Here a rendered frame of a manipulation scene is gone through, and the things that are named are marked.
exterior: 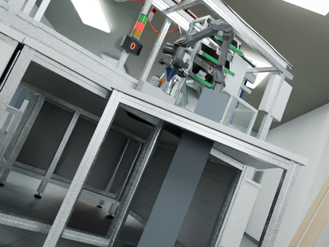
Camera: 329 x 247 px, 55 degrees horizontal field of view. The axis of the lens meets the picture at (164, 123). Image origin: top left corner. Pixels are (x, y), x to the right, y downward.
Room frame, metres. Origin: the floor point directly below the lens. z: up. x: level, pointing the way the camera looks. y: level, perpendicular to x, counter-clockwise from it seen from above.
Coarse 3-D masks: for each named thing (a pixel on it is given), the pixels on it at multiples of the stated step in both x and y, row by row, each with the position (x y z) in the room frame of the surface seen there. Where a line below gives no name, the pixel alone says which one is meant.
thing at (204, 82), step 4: (188, 60) 2.07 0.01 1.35; (192, 64) 1.99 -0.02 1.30; (196, 64) 2.13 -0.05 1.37; (192, 68) 2.14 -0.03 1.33; (196, 68) 2.14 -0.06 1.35; (200, 68) 2.15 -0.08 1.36; (188, 72) 2.00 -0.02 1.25; (192, 72) 2.16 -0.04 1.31; (196, 72) 2.16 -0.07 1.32; (192, 76) 1.92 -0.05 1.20; (196, 76) 1.89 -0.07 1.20; (200, 80) 1.91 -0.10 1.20; (204, 80) 1.91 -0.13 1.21; (204, 84) 1.93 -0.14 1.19; (208, 84) 1.93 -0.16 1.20
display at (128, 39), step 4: (128, 36) 1.79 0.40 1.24; (124, 40) 1.79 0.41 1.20; (128, 40) 1.80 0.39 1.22; (124, 44) 1.79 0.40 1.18; (128, 44) 1.80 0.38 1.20; (140, 44) 1.84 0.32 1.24; (128, 48) 1.81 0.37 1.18; (136, 48) 1.83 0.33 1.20; (140, 48) 1.84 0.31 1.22; (136, 52) 1.84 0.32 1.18
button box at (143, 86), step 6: (138, 84) 1.58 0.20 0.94; (144, 84) 1.53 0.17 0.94; (150, 84) 1.55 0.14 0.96; (138, 90) 1.55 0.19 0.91; (144, 90) 1.54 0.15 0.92; (150, 90) 1.56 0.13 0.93; (156, 90) 1.57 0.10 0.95; (156, 96) 1.58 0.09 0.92; (162, 96) 1.60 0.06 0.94; (168, 96) 1.62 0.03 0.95; (168, 102) 1.62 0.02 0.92
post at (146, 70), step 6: (180, 0) 2.99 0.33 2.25; (168, 24) 2.98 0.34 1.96; (162, 30) 2.98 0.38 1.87; (162, 36) 2.99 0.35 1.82; (156, 42) 2.99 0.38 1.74; (156, 48) 2.97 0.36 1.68; (150, 54) 3.00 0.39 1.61; (156, 54) 2.99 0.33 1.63; (150, 60) 2.97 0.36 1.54; (150, 66) 2.98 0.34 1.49; (144, 72) 2.97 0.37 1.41; (144, 78) 2.98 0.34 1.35
